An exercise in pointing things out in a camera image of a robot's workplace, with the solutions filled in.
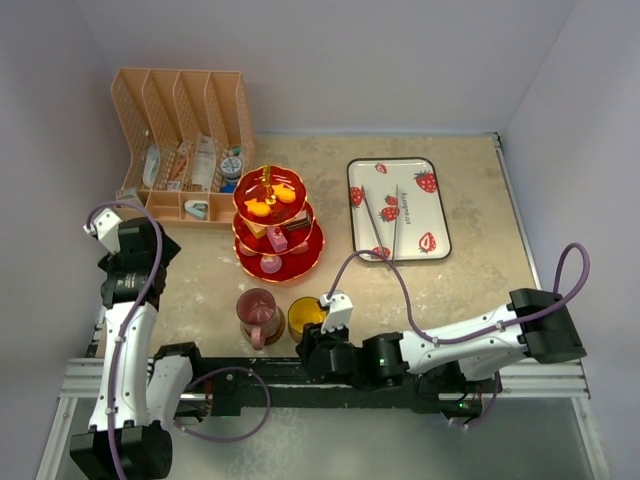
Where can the pink heart cake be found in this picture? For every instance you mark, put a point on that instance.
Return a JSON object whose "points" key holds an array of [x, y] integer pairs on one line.
{"points": [[300, 249]]}

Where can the peach desk file organizer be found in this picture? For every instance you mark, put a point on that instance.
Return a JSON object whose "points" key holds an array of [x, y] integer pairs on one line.
{"points": [[196, 118]]}

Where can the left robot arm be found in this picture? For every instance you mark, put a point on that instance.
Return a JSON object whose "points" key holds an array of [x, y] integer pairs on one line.
{"points": [[128, 432]]}

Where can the chocolate cake slice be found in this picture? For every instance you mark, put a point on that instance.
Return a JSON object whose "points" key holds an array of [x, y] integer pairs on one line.
{"points": [[303, 220]]}

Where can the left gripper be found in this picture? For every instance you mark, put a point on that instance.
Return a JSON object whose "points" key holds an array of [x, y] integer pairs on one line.
{"points": [[110, 262]]}

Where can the pink striped cake slice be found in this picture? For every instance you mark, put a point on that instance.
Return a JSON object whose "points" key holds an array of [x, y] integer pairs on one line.
{"points": [[277, 239]]}

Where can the yellow mug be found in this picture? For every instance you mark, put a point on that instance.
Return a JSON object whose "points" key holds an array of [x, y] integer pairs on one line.
{"points": [[303, 311]]}

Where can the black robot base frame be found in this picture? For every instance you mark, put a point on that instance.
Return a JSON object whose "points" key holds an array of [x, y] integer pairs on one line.
{"points": [[238, 383]]}

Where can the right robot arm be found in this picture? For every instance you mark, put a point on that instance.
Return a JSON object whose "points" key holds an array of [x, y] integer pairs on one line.
{"points": [[533, 324]]}

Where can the red three-tier cake stand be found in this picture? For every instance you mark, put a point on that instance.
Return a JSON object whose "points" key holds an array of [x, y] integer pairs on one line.
{"points": [[259, 183]]}

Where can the metal serving tongs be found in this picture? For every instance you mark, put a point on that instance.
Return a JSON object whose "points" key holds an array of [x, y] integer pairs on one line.
{"points": [[393, 250]]}

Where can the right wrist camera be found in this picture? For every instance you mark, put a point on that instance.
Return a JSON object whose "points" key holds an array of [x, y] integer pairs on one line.
{"points": [[338, 307]]}

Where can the white blue tube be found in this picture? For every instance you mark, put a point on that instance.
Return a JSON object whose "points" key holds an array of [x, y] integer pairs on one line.
{"points": [[151, 165]]}

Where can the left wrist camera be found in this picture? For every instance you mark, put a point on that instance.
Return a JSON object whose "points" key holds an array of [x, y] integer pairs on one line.
{"points": [[104, 227]]}

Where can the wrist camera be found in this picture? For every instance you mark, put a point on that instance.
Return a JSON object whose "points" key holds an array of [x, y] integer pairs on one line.
{"points": [[338, 307], [104, 227]]}

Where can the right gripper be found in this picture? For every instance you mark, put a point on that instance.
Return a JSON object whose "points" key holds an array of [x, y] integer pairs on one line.
{"points": [[313, 338]]}

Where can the orange fish pastry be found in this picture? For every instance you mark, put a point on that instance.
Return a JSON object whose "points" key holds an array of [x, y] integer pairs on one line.
{"points": [[257, 208], [284, 193]]}

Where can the brown round coaster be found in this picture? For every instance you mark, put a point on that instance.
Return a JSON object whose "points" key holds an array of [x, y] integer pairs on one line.
{"points": [[264, 333]]}

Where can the small carton box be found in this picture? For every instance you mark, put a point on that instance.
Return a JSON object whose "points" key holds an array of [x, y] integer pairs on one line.
{"points": [[130, 195]]}

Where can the white strawberry enamel tray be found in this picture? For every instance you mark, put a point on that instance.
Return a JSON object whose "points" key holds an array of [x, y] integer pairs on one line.
{"points": [[423, 230]]}

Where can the pink mug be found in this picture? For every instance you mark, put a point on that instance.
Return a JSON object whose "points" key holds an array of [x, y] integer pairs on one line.
{"points": [[255, 305]]}

